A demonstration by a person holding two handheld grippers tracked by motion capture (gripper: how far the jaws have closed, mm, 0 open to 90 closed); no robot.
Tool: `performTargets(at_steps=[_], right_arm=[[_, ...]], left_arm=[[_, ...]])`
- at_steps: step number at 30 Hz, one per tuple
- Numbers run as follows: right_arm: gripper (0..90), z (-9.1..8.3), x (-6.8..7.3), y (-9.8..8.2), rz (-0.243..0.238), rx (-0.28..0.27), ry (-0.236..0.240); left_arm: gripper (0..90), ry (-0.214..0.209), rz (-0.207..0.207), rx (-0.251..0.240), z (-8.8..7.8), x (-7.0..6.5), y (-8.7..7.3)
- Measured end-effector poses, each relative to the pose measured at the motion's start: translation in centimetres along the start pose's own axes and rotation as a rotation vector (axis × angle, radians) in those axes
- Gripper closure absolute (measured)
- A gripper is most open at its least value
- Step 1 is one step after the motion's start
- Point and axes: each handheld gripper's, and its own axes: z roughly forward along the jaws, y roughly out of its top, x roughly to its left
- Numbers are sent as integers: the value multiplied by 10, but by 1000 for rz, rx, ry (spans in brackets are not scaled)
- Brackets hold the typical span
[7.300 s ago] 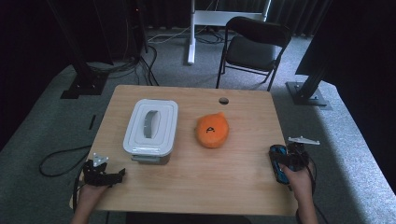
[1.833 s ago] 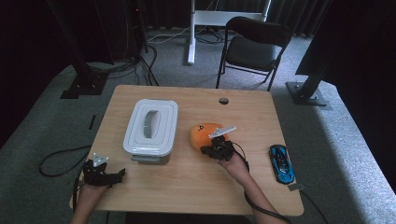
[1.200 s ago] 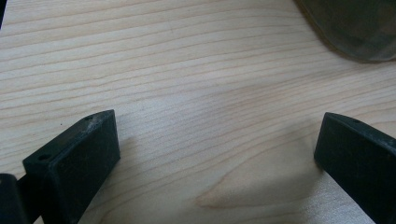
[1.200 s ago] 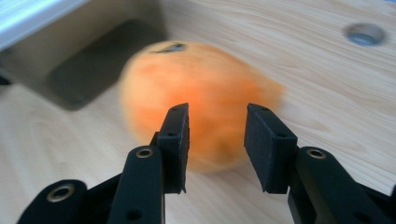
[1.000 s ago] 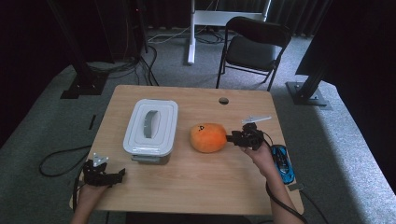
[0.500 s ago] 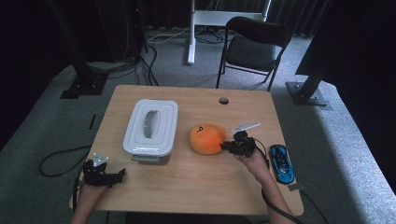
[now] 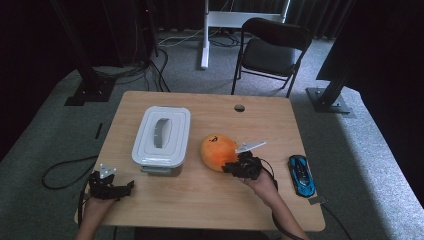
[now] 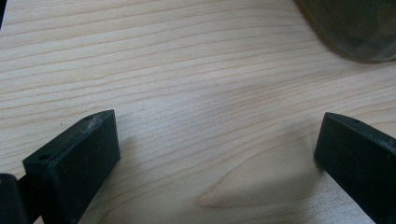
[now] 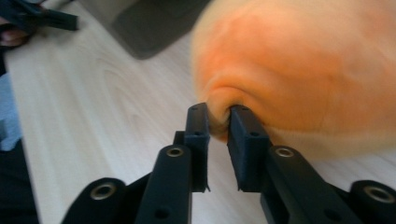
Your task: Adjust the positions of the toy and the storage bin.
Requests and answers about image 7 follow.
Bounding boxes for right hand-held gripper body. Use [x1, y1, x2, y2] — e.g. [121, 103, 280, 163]
[233, 140, 268, 181]

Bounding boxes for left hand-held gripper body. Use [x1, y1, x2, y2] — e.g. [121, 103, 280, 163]
[87, 163, 124, 202]

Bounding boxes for orange plush toy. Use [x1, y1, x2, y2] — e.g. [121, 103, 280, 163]
[200, 133, 240, 173]

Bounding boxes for clear plastic storage box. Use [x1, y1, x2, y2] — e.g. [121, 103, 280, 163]
[139, 162, 185, 177]

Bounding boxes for blue toy car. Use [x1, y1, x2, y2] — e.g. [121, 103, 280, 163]
[287, 154, 317, 198]

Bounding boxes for person's left hand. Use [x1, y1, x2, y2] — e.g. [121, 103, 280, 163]
[83, 196, 116, 215]

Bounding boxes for person's right hand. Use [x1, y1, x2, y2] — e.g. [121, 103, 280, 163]
[241, 169, 278, 202]

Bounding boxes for grey tape strip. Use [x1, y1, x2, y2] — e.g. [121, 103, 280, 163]
[307, 195, 328, 206]

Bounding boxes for black metal stand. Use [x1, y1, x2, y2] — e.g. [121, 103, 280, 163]
[305, 59, 356, 118]
[49, 0, 118, 107]

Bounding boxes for black folding chair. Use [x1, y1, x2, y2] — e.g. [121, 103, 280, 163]
[230, 17, 314, 99]

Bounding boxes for left hand-held gripper cable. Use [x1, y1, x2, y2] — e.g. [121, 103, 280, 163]
[77, 176, 93, 228]

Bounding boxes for hand-held gripper cable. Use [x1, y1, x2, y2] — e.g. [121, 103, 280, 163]
[259, 157, 303, 240]
[77, 176, 93, 228]

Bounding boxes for right hand-held gripper cable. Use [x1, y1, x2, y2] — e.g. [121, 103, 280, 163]
[259, 157, 303, 240]

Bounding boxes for black looped floor cable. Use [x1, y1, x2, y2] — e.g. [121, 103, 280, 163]
[41, 154, 100, 191]

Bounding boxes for thin black cable at tape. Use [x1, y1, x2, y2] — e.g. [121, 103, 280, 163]
[320, 202, 353, 240]

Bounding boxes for black cables under desk frame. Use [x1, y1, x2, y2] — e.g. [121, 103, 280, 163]
[207, 28, 242, 48]

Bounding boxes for bundle of black floor cables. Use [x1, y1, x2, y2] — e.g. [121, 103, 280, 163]
[93, 46, 172, 93]

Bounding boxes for white floor cable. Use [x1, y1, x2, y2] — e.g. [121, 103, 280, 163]
[157, 27, 205, 48]

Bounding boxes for white desk frame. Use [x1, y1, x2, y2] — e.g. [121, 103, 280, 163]
[199, 0, 292, 70]

